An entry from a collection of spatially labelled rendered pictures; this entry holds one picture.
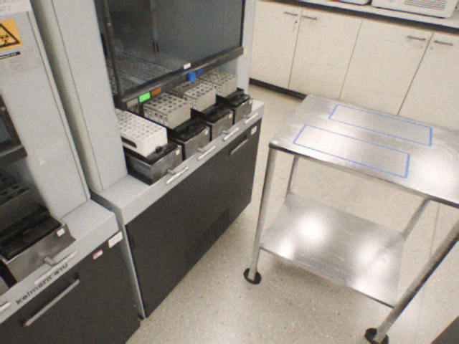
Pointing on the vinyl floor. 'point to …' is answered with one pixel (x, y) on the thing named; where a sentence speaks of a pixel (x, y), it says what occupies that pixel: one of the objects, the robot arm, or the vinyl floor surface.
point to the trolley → (388, 153)
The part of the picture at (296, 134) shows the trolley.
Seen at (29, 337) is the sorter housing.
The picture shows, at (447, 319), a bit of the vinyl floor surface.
